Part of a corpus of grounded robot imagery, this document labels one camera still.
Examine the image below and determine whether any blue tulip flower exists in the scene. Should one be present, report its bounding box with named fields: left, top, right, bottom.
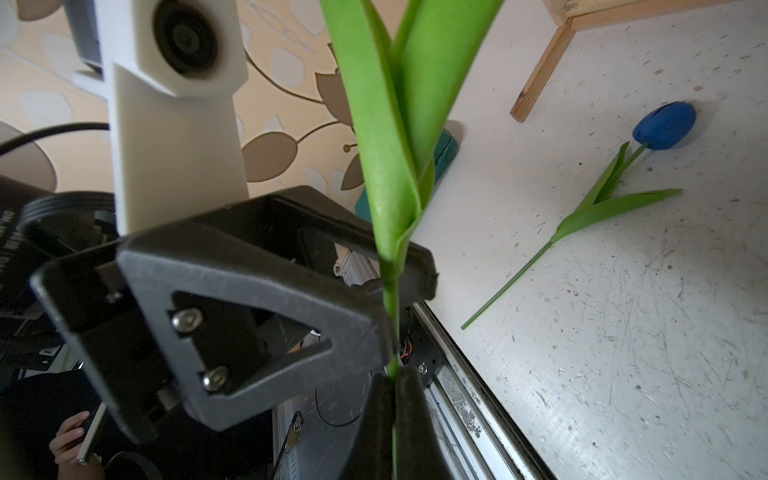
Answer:
left=461, top=101, right=698, bottom=330

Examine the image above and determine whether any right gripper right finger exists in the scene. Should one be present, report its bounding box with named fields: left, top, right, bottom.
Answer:
left=394, top=366, right=453, bottom=480

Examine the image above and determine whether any wooden drying rack frame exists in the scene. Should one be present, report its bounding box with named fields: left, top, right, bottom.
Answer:
left=509, top=0, right=745, bottom=124

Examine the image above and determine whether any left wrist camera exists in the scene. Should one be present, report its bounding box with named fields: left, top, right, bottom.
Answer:
left=64, top=1, right=249, bottom=235

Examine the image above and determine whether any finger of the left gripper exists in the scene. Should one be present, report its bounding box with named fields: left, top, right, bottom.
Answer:
left=179, top=184, right=439, bottom=304

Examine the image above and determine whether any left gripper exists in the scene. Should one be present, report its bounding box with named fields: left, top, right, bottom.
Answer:
left=19, top=191, right=393, bottom=444

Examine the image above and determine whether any green plastic tool case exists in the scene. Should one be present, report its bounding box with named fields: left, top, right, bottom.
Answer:
left=355, top=129, right=459, bottom=223

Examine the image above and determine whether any white tulip flower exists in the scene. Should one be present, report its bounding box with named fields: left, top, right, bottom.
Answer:
left=319, top=0, right=506, bottom=379

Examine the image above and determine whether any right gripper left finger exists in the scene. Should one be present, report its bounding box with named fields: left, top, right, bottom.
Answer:
left=339, top=374, right=396, bottom=480

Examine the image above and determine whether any aluminium rail at front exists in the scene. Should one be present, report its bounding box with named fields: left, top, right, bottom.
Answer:
left=271, top=302, right=555, bottom=479

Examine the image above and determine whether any person hand holding phone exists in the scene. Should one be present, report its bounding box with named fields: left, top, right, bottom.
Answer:
left=49, top=411, right=105, bottom=480

